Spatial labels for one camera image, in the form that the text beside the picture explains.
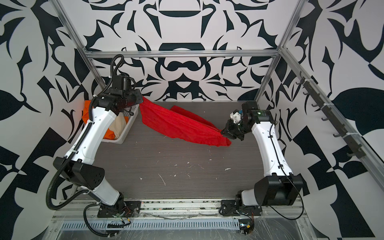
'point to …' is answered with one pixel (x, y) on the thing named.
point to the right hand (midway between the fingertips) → (224, 132)
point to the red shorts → (178, 123)
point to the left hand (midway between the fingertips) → (137, 92)
